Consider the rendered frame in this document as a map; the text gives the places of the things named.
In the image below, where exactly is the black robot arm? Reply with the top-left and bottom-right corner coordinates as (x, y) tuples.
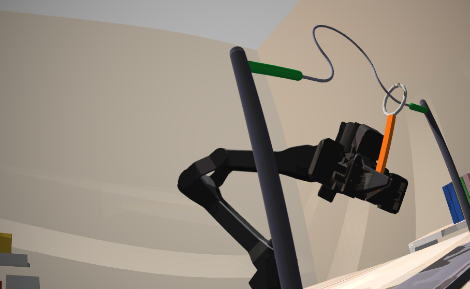
(177, 122), (384, 289)

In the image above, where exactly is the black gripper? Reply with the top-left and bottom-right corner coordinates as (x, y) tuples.
(309, 138), (408, 214)

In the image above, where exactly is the silver loop with orange handle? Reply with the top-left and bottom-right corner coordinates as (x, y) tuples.
(376, 83), (407, 174)

